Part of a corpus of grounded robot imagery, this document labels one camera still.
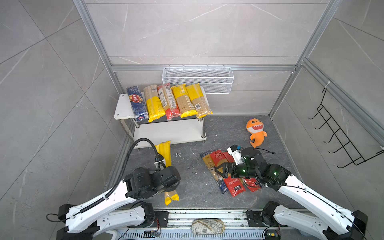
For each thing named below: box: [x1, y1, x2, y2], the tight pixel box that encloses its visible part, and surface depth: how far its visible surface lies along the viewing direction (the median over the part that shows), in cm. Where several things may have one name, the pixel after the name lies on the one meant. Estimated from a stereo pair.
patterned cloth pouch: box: [191, 218, 226, 235], surface depth 70 cm
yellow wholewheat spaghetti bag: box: [171, 84, 198, 118], surface depth 76 cm
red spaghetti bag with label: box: [157, 83, 181, 121], surface depth 76 cm
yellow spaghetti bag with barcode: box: [186, 83, 213, 119], surface depth 76 cm
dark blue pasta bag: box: [200, 150, 228, 194], surface depth 87 cm
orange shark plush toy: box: [246, 118, 268, 149], surface depth 105 cm
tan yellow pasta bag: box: [143, 84, 166, 123], surface depth 76 cm
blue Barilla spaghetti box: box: [126, 86, 149, 122], surface depth 74 cm
